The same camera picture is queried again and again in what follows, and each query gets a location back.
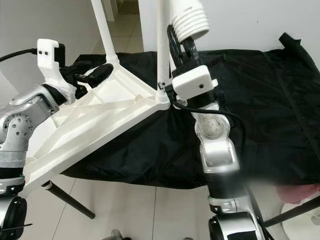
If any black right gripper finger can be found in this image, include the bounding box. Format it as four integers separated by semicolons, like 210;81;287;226
167;25;182;71
184;37;198;63

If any white plastic table leg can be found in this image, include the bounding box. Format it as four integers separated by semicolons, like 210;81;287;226
155;0;174;104
91;0;121;67
172;0;211;42

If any white plastic children table top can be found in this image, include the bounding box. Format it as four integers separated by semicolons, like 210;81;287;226
22;62;174;199

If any black fabric table cover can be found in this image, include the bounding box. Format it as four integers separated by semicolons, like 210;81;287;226
62;32;320;189

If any black metal table leg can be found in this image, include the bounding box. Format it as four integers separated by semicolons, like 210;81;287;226
262;196;320;229
46;181;97;220

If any pink plastic object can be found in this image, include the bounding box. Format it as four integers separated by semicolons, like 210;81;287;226
277;184;320;205

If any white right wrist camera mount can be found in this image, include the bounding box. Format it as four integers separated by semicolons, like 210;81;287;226
172;65;219;101

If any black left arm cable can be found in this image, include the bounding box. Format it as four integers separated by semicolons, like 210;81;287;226
0;47;39;64

